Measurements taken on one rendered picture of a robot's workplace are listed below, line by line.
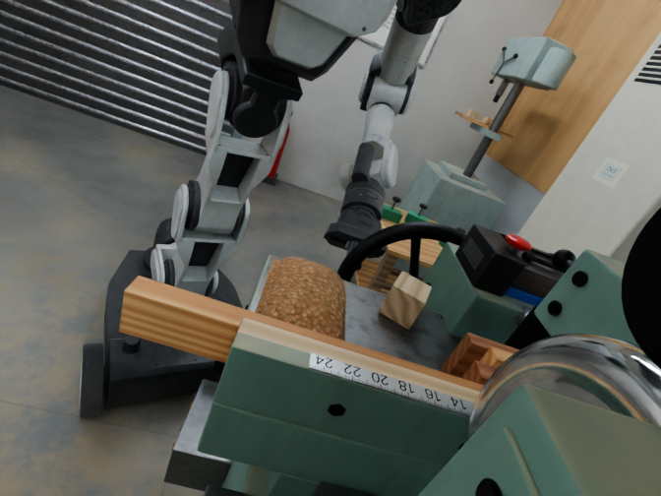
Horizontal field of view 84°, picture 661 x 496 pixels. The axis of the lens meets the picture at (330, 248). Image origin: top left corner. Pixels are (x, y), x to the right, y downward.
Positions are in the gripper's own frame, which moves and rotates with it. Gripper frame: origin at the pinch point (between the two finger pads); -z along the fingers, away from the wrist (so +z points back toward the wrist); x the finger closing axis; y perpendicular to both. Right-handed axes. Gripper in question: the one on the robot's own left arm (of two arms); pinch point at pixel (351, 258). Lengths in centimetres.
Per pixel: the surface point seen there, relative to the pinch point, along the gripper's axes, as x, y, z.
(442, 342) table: -6.4, 24.4, -22.1
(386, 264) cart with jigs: -31, -67, 46
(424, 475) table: -2.0, 30.6, -35.7
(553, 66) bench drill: -87, -20, 162
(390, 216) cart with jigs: -32, -74, 77
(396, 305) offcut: -0.1, 25.5, -20.0
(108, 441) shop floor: 41, -69, -40
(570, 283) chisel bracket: -8.4, 40.0, -20.9
